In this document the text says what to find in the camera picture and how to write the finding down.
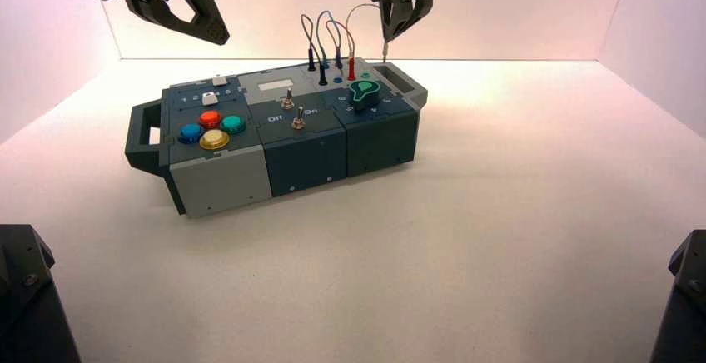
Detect grey and teal control box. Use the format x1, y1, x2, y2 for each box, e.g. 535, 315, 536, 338
125, 57, 429, 219

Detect blue push button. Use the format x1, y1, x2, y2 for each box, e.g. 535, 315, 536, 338
179, 123, 205, 145

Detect green push button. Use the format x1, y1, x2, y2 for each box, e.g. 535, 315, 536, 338
221, 115, 247, 136

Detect blue jumper wire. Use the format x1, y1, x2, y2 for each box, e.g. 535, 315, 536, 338
316, 10, 344, 71

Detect green rotary selector knob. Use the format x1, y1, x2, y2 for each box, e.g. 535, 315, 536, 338
348, 79, 383, 112

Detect pale rectangular display panel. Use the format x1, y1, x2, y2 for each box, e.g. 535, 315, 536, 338
257, 78, 295, 92

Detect yellow push button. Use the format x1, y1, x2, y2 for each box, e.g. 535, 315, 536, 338
199, 129, 231, 151

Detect black jumper wire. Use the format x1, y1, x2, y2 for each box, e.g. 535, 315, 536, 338
300, 13, 329, 87

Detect red jumper wire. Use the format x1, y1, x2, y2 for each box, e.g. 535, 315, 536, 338
325, 20, 358, 82

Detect white jumper wire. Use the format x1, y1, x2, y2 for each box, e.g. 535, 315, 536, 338
344, 2, 389, 64

